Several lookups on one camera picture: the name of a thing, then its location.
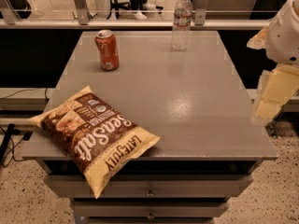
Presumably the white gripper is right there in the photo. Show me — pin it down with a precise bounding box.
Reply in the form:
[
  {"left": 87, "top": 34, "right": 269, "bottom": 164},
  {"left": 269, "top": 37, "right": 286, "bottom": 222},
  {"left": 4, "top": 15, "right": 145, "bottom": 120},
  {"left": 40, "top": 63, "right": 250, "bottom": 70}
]
[{"left": 247, "top": 0, "right": 299, "bottom": 125}]

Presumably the orange soda can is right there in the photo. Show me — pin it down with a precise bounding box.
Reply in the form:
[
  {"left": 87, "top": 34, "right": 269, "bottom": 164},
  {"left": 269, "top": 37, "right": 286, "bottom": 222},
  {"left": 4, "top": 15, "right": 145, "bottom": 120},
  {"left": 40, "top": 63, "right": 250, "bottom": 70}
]
[{"left": 95, "top": 30, "right": 120, "bottom": 71}]

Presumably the clear plastic water bottle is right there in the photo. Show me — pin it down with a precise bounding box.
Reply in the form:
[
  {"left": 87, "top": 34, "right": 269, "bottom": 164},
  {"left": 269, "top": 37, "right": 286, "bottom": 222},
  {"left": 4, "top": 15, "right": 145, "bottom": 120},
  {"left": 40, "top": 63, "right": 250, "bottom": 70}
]
[{"left": 171, "top": 0, "right": 192, "bottom": 51}]

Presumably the Late July chips bag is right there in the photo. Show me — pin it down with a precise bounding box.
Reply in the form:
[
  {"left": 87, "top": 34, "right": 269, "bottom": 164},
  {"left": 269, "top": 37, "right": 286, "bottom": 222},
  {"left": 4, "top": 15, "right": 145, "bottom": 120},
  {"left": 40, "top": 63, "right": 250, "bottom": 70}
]
[{"left": 29, "top": 87, "right": 159, "bottom": 197}]

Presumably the grey lower drawer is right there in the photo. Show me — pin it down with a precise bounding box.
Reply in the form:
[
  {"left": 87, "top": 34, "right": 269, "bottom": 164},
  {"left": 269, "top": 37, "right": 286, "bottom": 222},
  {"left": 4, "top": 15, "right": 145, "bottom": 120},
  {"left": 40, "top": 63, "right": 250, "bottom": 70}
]
[{"left": 72, "top": 200, "right": 229, "bottom": 218}]

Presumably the grey drawer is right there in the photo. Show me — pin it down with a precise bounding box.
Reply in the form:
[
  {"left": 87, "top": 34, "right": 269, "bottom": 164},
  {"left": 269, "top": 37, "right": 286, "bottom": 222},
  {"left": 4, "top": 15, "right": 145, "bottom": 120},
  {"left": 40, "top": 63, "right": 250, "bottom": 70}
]
[
  {"left": 72, "top": 200, "right": 229, "bottom": 218},
  {"left": 44, "top": 175, "right": 253, "bottom": 198}
]

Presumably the grey upper drawer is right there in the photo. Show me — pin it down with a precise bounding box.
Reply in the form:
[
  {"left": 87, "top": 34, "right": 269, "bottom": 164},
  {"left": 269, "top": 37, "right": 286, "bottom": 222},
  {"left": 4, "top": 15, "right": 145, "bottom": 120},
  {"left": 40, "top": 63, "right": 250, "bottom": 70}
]
[{"left": 44, "top": 175, "right": 253, "bottom": 198}]

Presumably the metal railing with glass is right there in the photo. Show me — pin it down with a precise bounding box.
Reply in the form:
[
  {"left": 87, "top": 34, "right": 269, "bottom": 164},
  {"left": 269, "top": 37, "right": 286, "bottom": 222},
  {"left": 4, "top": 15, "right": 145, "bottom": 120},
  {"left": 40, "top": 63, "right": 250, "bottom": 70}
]
[{"left": 1, "top": 0, "right": 287, "bottom": 30}]

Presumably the black cable on floor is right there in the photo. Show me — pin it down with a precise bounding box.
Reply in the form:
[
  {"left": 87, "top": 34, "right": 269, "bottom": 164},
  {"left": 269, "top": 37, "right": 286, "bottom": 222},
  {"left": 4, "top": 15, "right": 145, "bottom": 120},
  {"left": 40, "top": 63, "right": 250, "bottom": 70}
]
[{"left": 0, "top": 123, "right": 33, "bottom": 169}]

